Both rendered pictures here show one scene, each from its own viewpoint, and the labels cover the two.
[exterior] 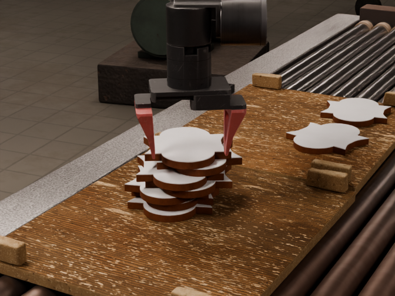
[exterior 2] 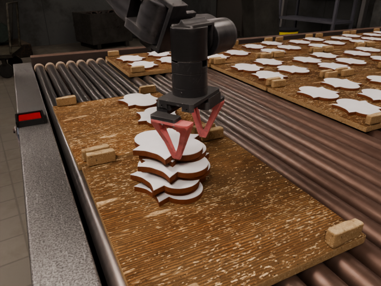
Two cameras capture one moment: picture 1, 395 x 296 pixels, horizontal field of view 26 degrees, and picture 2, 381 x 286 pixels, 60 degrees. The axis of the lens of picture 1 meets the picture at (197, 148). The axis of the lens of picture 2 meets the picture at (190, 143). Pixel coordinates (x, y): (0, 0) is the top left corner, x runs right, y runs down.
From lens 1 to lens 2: 0.89 m
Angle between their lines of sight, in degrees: 50
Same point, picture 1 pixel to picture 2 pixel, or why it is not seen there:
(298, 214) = (233, 156)
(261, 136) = (125, 129)
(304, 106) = (108, 107)
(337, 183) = (220, 133)
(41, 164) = not seen: outside the picture
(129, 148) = (51, 172)
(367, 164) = not seen: hidden behind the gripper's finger
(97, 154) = (37, 188)
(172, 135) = (147, 141)
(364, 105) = (139, 96)
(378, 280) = (312, 167)
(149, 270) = (263, 234)
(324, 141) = not seen: hidden behind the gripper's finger
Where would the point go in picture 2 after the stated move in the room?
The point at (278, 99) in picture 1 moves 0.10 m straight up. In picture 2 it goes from (88, 108) to (83, 75)
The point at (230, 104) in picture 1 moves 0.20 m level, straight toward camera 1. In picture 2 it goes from (220, 98) to (341, 125)
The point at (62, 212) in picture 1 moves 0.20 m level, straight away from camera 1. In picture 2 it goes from (127, 240) to (30, 205)
